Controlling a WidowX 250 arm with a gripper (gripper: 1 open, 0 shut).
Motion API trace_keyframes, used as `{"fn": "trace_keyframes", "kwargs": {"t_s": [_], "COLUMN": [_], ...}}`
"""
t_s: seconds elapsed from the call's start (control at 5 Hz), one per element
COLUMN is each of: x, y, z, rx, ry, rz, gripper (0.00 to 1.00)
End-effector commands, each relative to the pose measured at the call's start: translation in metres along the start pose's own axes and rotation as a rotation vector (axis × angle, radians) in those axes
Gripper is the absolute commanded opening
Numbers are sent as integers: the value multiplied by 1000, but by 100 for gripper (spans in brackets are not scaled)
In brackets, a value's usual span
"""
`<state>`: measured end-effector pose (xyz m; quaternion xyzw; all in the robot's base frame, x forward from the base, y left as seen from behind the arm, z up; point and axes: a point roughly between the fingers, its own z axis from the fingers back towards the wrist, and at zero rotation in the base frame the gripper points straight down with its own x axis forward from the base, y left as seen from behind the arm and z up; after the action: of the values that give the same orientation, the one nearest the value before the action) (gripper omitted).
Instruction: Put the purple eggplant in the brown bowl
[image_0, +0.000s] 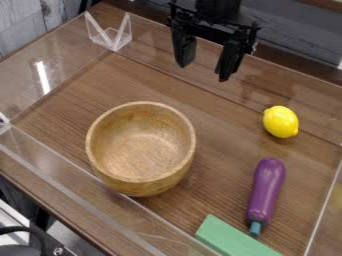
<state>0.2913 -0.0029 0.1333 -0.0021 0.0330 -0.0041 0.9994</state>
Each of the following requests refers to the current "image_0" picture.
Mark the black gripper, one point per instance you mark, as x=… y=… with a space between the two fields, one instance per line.
x=216 y=21

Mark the purple toy eggplant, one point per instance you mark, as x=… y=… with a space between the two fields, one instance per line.
x=268 y=178

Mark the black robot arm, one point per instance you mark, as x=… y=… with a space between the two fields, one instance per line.
x=214 y=21

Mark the brown wooden bowl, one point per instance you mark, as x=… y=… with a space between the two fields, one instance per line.
x=140 y=146

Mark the yellow toy lemon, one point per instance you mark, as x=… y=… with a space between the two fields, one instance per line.
x=280 y=122

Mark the green foam block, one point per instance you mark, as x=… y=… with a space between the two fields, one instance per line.
x=228 y=241

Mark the clear acrylic corner bracket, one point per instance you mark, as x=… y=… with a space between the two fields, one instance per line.
x=109 y=38

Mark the clear acrylic tray wall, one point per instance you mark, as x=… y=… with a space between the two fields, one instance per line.
x=64 y=80

